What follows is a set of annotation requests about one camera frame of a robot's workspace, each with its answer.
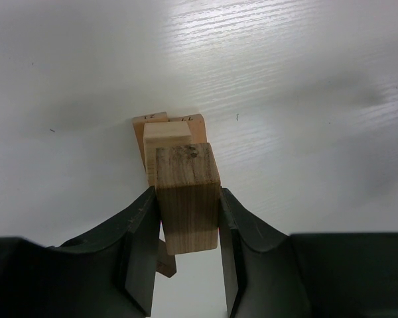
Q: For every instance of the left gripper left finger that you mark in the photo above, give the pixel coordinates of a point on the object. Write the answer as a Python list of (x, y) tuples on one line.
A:
[(108, 271)]

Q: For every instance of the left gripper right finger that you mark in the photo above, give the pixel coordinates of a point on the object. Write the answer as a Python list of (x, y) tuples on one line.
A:
[(270, 274)]

